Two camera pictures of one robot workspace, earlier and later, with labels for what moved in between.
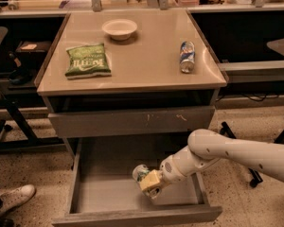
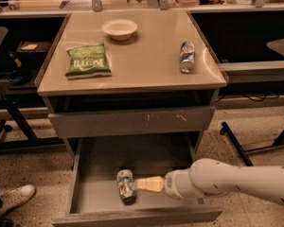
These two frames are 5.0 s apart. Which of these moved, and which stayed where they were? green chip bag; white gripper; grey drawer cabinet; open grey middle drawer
Moved: white gripper
Stayed: open grey middle drawer; green chip bag; grey drawer cabinet
